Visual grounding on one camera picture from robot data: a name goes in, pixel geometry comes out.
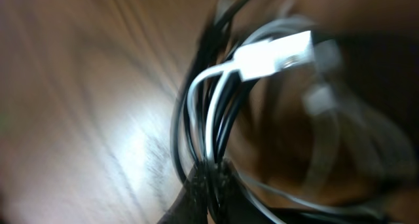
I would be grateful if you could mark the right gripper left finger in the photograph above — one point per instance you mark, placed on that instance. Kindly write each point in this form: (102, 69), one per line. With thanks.
(190, 206)

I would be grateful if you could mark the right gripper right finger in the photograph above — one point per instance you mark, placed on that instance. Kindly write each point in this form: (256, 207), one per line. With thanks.
(236, 205)

